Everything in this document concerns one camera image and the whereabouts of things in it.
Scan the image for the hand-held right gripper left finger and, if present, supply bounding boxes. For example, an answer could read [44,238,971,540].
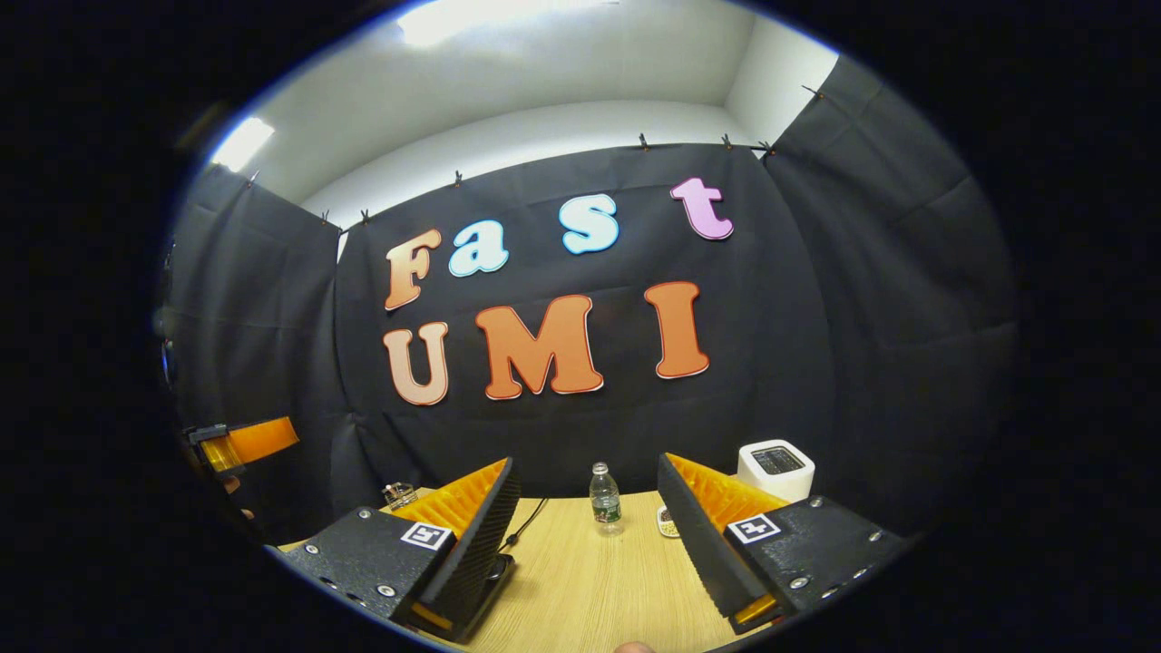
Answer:
[268,456,525,645]

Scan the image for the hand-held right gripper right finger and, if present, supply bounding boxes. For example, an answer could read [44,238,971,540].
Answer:
[657,452,913,637]

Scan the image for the clear plastic water bottle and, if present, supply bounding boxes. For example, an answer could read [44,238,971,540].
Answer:
[590,463,624,537]

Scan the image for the white toaster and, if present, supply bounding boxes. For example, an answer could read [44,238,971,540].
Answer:
[737,439,816,505]

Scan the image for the long ceiling light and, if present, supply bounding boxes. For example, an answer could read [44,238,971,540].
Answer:
[210,116,277,174]

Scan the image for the row of black cloth clips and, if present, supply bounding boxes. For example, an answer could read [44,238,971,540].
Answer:
[243,83,828,229]

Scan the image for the wide ceiling light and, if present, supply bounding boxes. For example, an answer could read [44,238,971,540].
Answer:
[397,0,627,48]

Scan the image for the black power cable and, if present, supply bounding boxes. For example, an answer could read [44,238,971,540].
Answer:
[499,496,551,553]

